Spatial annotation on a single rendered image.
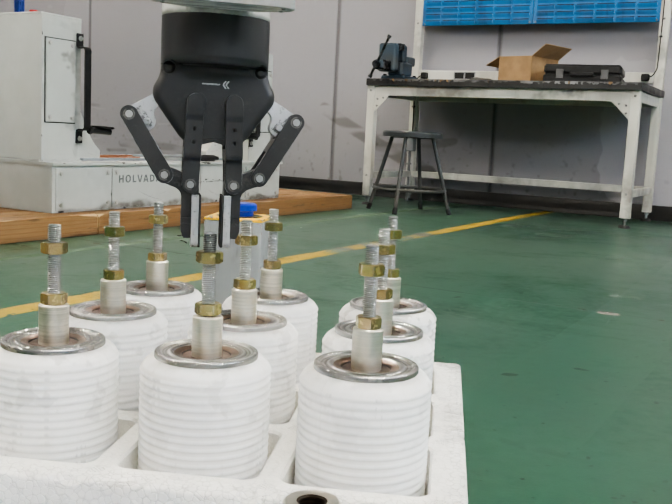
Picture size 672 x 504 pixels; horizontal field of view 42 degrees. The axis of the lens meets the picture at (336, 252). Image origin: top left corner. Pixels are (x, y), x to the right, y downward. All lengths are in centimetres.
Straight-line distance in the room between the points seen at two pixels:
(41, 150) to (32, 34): 42
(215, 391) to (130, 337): 16
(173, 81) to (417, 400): 28
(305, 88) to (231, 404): 589
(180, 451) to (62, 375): 10
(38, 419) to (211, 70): 27
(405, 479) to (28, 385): 27
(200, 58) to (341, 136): 571
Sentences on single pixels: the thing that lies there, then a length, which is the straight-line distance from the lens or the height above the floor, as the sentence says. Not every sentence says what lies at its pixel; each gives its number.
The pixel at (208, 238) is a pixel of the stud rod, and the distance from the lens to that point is 63.
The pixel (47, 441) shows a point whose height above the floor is 19.
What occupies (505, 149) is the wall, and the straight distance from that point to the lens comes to 580.
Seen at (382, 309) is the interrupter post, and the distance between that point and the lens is 73.
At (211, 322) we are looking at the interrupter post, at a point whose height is 28.
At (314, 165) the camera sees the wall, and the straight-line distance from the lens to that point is 641.
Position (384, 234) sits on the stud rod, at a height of 34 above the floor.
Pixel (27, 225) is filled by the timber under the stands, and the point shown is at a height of 6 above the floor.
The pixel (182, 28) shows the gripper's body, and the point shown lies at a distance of 61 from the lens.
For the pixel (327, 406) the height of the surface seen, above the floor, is 23.
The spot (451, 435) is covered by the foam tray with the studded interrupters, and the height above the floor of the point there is 18.
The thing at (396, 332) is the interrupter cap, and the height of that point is 25.
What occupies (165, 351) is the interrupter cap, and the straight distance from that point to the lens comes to 65.
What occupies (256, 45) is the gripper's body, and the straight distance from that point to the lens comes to 61.
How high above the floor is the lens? 42
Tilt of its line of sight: 8 degrees down
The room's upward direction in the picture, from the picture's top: 3 degrees clockwise
